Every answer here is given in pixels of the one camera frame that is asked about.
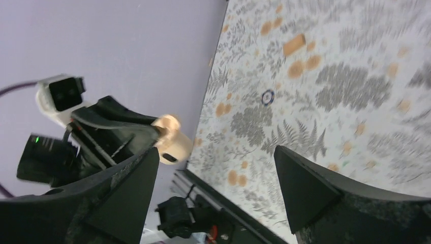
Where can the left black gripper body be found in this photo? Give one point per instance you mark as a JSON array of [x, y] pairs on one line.
[[104, 141]]

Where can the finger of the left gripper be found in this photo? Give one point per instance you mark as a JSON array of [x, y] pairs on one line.
[[145, 134]]

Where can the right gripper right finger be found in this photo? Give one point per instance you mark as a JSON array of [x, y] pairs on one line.
[[323, 206]]

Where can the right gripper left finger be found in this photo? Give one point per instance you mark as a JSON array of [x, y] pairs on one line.
[[107, 207]]

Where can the beige earbud charging case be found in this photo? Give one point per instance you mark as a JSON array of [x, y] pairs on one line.
[[173, 145]]

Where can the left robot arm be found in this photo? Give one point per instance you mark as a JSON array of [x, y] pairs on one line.
[[50, 160]]

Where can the floral patterned table mat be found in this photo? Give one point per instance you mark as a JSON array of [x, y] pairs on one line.
[[354, 99]]

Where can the small cork cylinder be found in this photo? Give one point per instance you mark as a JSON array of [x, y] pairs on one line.
[[293, 45]]

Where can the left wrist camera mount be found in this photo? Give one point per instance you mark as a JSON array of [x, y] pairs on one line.
[[58, 96]]

